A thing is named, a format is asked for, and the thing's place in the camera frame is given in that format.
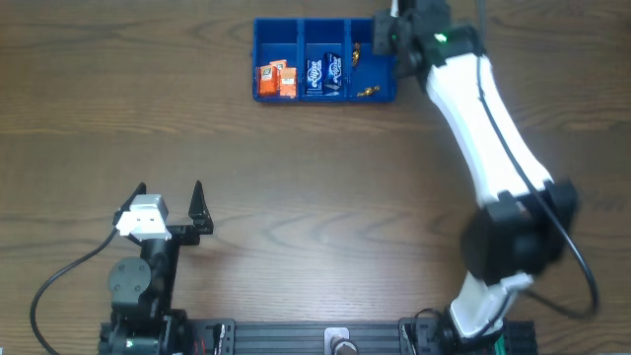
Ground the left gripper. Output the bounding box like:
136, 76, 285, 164
113, 179, 215, 247

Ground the blue candy pack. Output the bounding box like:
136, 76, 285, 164
322, 51, 343, 96
306, 58, 324, 96

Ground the blue tray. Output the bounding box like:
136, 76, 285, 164
251, 17, 398, 104

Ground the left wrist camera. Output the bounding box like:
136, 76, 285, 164
114, 193, 173, 243

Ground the black cable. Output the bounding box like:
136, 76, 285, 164
522, 194, 601, 320
29, 226, 122, 355

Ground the mounting rail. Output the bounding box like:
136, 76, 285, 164
98, 319, 538, 355

